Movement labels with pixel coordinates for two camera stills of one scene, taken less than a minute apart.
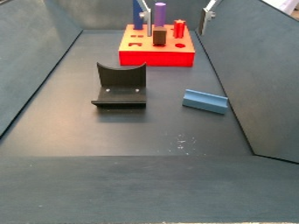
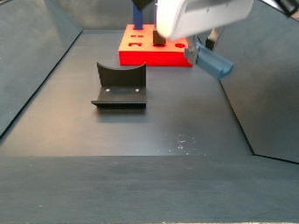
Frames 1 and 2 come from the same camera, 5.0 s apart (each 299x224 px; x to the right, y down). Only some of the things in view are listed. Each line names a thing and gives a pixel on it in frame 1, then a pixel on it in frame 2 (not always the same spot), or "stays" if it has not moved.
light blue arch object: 204,101 -> 209,60
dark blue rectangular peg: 137,20 stays
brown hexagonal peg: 159,38 stays
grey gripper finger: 145,15 -> 181,17
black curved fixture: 123,87 stays
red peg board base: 159,50 stays
